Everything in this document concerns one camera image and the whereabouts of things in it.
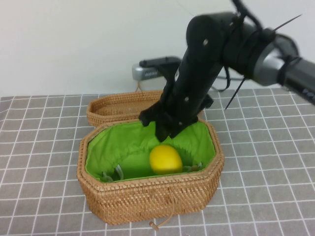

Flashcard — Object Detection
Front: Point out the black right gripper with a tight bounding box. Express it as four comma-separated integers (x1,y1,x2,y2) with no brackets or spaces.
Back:
139,53,223,143

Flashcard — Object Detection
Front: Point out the yellow lemon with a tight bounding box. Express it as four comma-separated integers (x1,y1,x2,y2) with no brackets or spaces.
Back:
149,144,183,176

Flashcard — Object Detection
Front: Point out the green fabric basket liner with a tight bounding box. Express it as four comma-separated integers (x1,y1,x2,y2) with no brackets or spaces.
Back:
85,120,214,183

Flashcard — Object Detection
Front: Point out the woven rattan basket lid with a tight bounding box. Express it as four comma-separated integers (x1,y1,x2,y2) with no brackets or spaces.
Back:
86,89,205,128

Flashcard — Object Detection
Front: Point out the woven rattan basket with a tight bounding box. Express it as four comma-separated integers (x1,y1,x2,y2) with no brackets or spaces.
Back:
76,113,225,226

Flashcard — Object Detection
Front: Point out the black zip tie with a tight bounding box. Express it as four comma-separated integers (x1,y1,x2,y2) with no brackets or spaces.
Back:
277,56,301,86
255,14,303,45
225,78,245,110

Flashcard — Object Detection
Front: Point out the grey checked tablecloth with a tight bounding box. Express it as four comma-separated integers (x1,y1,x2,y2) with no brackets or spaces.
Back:
0,87,315,236

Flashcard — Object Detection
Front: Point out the white liner drawstring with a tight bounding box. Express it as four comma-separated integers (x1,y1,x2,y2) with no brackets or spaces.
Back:
102,165,124,183
183,161,203,173

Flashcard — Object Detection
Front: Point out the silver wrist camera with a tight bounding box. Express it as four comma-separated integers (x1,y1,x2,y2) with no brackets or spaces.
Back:
131,57,180,81

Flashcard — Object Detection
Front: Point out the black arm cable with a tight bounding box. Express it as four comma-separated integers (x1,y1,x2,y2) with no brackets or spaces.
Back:
209,0,266,93

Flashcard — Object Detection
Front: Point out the cord with wooden toggle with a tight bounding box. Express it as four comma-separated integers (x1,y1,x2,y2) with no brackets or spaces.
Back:
149,189,176,231

